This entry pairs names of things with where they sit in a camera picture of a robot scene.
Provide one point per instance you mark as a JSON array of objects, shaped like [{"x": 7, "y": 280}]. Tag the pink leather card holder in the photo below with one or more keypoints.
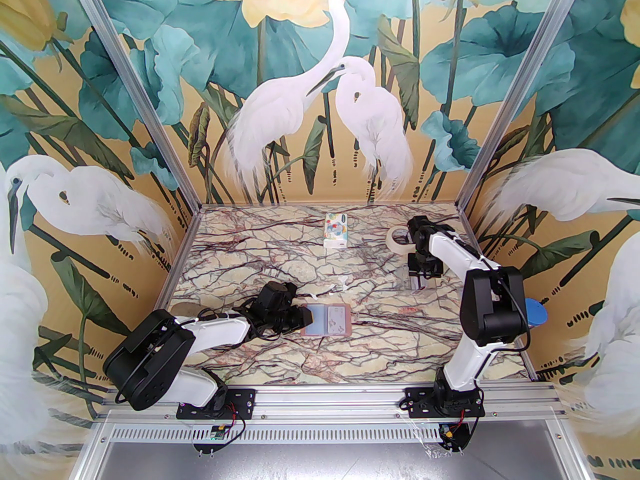
[{"x": 330, "y": 320}]

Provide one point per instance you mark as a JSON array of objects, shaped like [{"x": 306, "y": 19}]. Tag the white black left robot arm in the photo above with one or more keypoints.
[{"x": 220, "y": 328}]

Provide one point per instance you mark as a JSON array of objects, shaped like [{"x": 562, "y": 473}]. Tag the cream masking tape roll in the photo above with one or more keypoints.
[{"x": 395, "y": 245}]

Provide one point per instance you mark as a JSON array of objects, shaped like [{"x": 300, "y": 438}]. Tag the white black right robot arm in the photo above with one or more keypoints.
[{"x": 450, "y": 250}]

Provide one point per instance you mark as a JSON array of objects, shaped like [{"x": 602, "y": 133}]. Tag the grey metal front panel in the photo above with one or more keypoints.
[{"x": 325, "y": 463}]

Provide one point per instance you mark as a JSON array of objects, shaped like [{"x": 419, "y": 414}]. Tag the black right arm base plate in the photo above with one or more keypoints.
[{"x": 420, "y": 403}]

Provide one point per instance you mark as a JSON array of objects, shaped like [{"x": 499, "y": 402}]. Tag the aluminium frame post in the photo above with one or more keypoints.
[
  {"x": 522, "y": 88},
  {"x": 142, "y": 88}
]

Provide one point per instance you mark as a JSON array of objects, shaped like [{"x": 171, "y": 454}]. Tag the aluminium front rail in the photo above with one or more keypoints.
[{"x": 325, "y": 403}]

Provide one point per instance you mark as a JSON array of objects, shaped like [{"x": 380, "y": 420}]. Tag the floral tissue pack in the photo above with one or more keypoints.
[{"x": 335, "y": 230}]

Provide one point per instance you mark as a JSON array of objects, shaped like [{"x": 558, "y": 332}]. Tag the green circuit board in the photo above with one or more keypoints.
[{"x": 217, "y": 434}]

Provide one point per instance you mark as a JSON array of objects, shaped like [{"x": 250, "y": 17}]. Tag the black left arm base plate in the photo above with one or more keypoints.
[{"x": 240, "y": 400}]

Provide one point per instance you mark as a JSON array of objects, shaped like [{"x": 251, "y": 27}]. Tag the grey stone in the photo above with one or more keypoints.
[{"x": 190, "y": 310}]

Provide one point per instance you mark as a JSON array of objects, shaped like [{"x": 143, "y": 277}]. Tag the clear jar blue lid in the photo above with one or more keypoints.
[{"x": 537, "y": 313}]

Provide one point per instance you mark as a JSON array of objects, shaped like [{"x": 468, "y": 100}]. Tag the yellow power connector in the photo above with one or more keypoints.
[{"x": 450, "y": 433}]

